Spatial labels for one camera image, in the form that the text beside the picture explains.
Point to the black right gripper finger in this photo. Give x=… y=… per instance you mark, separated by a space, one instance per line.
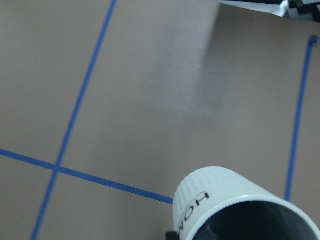
x=171 y=235

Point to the white ribbed HOME mug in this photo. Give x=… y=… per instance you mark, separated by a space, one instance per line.
x=215 y=203

